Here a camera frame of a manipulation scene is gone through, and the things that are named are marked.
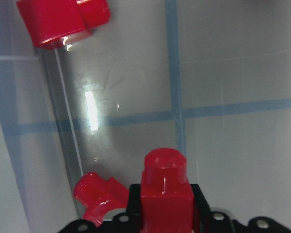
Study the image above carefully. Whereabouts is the red block with round stud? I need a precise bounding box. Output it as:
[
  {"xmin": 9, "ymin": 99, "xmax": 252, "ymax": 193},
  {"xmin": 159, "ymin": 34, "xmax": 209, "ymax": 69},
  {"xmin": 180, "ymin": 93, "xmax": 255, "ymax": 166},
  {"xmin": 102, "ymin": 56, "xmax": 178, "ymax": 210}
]
[{"xmin": 140, "ymin": 148, "xmax": 194, "ymax": 233}]

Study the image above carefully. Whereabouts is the clear plastic storage box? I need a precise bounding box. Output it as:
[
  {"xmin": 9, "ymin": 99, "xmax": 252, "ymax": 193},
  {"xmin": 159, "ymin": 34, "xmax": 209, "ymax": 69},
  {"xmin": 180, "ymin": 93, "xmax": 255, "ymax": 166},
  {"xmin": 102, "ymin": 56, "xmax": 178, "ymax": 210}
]
[{"xmin": 0, "ymin": 0, "xmax": 291, "ymax": 233}]

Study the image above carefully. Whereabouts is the red block lower middle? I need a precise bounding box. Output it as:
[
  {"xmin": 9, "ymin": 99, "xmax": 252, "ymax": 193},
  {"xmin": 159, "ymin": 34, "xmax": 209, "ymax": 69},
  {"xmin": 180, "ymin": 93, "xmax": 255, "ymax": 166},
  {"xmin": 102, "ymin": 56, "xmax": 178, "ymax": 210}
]
[{"xmin": 73, "ymin": 172, "xmax": 129, "ymax": 227}]

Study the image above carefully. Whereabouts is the red block upper left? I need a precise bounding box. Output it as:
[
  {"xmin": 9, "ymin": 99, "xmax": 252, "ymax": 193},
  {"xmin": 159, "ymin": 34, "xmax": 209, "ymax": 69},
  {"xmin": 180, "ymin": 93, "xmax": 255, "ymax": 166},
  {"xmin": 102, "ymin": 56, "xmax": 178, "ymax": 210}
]
[{"xmin": 16, "ymin": 0, "xmax": 111, "ymax": 50}]

